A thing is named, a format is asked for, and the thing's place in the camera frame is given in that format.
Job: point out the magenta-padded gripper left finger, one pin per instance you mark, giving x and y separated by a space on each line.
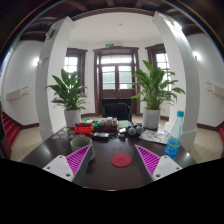
60 166

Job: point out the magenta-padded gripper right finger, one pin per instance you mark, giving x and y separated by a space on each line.
165 166

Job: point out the clear blue-capped water bottle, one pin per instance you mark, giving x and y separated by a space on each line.
173 143

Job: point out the pale green patterned cup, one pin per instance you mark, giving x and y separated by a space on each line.
79 143

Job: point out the printed white paper sheet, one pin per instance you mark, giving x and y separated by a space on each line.
154 136

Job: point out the colourful round stickers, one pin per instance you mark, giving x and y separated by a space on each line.
66 132

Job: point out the flat round red coaster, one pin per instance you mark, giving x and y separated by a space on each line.
121 160

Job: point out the red plastic box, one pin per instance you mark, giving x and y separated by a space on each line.
83 128

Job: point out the large potted leafy plant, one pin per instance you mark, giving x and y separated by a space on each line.
151 118

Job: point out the small potted leafy plant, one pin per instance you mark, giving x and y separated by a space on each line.
72 117

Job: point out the flat black device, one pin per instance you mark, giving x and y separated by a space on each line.
100 135

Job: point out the red carpeted staircase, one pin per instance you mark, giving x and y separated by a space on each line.
11 130
221 133

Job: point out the black office chair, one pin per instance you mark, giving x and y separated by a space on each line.
116 110

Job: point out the brown glazed double door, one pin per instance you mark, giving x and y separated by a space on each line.
116 76

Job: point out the wide brown-framed window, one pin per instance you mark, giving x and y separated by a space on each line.
70 63

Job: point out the narrow brown-framed window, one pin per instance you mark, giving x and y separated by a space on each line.
161 61

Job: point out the green exit sign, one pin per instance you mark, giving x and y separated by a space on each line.
109 44

